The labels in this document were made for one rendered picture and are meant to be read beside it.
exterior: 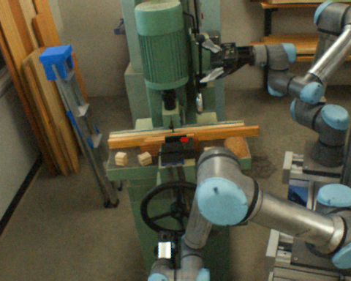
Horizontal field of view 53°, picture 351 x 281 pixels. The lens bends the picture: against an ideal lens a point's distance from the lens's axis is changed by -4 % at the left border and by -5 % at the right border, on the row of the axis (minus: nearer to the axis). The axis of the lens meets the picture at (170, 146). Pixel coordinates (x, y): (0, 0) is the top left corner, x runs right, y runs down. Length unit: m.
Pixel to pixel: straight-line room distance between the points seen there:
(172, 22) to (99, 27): 2.65
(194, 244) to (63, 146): 1.99
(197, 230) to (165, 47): 0.65
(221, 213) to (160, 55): 0.70
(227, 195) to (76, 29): 3.38
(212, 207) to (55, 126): 2.19
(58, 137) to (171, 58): 1.76
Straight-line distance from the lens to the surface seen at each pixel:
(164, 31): 1.34
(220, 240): 1.85
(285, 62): 1.37
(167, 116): 1.52
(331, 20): 1.59
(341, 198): 1.17
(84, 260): 2.45
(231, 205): 0.86
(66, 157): 3.08
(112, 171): 1.56
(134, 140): 1.64
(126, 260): 2.37
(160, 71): 1.40
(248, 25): 3.83
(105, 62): 4.09
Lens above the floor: 1.82
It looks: 34 degrees down
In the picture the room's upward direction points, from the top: 8 degrees counter-clockwise
